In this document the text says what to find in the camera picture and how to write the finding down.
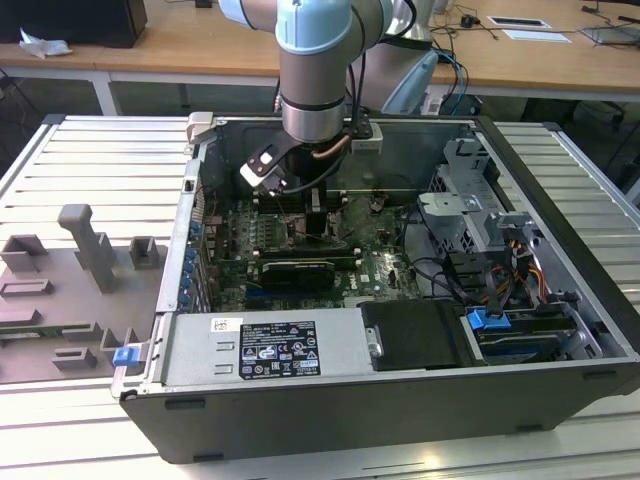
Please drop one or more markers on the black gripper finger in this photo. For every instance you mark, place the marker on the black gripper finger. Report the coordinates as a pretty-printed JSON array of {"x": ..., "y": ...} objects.
[{"x": 317, "y": 222}]

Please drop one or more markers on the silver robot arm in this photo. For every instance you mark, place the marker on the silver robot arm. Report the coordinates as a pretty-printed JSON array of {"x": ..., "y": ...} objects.
[{"x": 310, "y": 75}]

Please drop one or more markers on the metal CPU socket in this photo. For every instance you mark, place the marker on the metal CPU socket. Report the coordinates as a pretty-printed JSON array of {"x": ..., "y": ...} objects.
[{"x": 296, "y": 232}]

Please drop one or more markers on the RAM slot with white clips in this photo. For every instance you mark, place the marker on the RAM slot with white clips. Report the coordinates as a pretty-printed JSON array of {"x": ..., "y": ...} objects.
[
  {"x": 336, "y": 196},
  {"x": 336, "y": 205}
]

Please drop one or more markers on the black graphics card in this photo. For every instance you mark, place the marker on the black graphics card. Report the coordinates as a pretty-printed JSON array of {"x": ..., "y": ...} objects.
[{"x": 297, "y": 274}]

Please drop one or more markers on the green motherboard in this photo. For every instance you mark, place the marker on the green motherboard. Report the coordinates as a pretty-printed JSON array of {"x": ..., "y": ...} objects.
[{"x": 385, "y": 270}]

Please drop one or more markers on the grey plastic case latch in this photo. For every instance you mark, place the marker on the grey plastic case latch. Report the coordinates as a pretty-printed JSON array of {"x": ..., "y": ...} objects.
[{"x": 200, "y": 127}]

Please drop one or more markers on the metal disk bay cage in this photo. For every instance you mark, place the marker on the metal disk bay cage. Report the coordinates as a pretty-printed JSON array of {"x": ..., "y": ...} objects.
[{"x": 450, "y": 210}]

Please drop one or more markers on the black plastic shroud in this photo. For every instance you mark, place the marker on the black plastic shroud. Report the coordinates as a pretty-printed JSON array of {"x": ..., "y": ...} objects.
[{"x": 415, "y": 335}]

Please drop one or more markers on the grey power supply unit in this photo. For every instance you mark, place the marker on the grey power supply unit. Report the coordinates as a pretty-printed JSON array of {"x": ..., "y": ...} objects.
[{"x": 200, "y": 350}]

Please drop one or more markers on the wooden desk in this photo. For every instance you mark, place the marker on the wooden desk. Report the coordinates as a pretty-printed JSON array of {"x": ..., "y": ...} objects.
[{"x": 175, "y": 45}]

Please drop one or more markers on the black grey PC case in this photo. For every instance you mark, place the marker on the black grey PC case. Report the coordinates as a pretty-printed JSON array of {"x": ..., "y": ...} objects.
[{"x": 300, "y": 415}]

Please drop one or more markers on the hard disk in blue carrier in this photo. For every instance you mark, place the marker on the hard disk in blue carrier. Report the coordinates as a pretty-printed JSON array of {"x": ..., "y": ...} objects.
[{"x": 487, "y": 320}]

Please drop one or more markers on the small black device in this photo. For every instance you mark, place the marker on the small black device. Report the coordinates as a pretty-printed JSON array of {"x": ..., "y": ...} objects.
[{"x": 468, "y": 21}]

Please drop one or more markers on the blue plastic tab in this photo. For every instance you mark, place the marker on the blue plastic tab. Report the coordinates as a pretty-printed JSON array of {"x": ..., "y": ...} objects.
[{"x": 125, "y": 357}]

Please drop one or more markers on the grey parts rack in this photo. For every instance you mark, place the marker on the grey parts rack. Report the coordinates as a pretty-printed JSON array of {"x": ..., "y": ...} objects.
[{"x": 60, "y": 300}]

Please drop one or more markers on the white paper sheet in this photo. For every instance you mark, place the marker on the white paper sheet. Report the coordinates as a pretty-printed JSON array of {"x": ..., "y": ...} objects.
[{"x": 537, "y": 36}]

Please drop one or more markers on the white crumpled paper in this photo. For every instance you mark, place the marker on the white crumpled paper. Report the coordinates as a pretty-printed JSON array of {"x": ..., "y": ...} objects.
[{"x": 45, "y": 45}]

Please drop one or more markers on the green RAM stick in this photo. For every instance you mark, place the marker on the green RAM stick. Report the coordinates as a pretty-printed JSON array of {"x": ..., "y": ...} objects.
[{"x": 45, "y": 330}]

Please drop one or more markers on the black office chair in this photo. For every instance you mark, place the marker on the black office chair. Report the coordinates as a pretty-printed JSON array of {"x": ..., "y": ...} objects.
[{"x": 627, "y": 165}]

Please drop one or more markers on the clear plastic tray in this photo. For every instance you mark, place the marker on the clear plastic tray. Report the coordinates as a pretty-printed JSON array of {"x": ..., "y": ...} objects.
[{"x": 612, "y": 35}]

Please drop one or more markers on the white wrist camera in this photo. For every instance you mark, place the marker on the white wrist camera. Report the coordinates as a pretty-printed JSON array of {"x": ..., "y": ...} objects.
[
  {"x": 367, "y": 140},
  {"x": 262, "y": 167}
]

